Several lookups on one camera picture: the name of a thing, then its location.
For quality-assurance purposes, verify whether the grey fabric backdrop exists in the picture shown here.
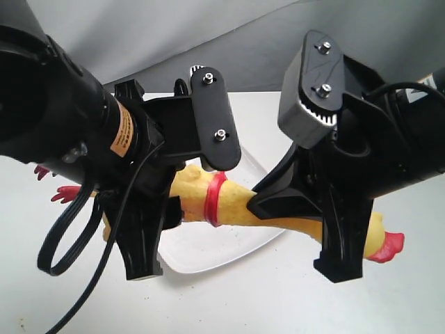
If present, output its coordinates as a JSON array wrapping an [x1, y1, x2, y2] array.
[[30, 1, 444, 93]]

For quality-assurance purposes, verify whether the white square ceramic plate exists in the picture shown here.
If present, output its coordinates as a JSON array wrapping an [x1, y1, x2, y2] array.
[[158, 144, 284, 276]]

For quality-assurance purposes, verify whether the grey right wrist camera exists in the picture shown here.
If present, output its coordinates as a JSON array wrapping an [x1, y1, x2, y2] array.
[[277, 30, 346, 149]]

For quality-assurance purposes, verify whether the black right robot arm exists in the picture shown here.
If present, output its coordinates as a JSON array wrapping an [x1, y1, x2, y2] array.
[[247, 55, 444, 283]]

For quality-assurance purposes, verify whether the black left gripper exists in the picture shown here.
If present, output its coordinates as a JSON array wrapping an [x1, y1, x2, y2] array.
[[114, 79, 201, 280]]

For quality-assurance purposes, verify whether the black left flat ribbon cable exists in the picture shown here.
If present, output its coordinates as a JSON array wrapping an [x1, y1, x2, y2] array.
[[37, 184, 105, 278]]

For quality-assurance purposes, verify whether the black right camera cable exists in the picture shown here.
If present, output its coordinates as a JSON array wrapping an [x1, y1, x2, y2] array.
[[361, 81, 445, 109]]

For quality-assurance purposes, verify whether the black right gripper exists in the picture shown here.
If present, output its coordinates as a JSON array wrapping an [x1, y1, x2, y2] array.
[[247, 55, 407, 220]]

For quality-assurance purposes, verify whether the yellow rubber chicken toy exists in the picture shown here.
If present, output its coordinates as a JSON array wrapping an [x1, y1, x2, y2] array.
[[33, 164, 406, 262]]

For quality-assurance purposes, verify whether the black left round cable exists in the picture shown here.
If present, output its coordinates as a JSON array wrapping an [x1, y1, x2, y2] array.
[[41, 142, 164, 334]]

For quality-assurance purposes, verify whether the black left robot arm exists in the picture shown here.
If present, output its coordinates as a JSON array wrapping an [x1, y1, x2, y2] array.
[[1, 1, 202, 280]]

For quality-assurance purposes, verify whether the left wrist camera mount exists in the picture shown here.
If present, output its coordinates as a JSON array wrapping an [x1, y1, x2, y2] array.
[[190, 65, 241, 171]]

